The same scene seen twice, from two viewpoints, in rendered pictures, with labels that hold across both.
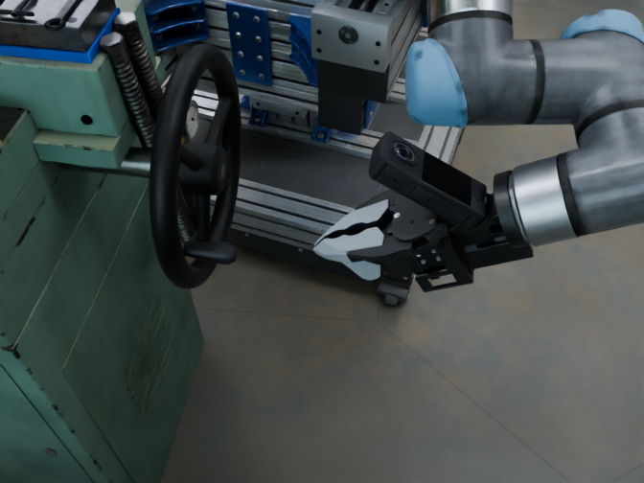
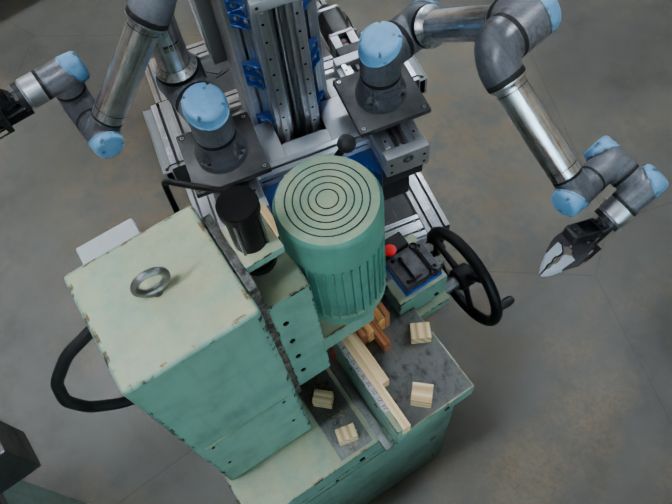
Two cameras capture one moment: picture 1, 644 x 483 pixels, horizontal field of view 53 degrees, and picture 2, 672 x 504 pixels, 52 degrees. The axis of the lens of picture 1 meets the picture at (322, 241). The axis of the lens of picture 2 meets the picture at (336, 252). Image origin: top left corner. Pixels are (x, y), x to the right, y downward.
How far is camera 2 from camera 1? 1.33 m
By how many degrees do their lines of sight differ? 22
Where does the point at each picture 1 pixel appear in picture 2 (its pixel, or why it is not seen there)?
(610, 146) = (634, 188)
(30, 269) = not seen: hidden behind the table
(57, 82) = (430, 289)
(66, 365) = not seen: hidden behind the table
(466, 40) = (578, 185)
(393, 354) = not seen: hidden behind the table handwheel
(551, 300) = (504, 191)
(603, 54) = (612, 159)
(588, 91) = (615, 173)
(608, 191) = (641, 202)
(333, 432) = (472, 339)
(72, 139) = (430, 305)
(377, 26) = (423, 147)
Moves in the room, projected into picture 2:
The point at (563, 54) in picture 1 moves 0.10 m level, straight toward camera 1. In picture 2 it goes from (603, 168) to (624, 202)
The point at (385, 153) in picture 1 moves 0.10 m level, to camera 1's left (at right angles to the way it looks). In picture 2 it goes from (575, 235) to (547, 262)
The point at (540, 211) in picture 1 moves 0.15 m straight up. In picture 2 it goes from (624, 219) to (644, 184)
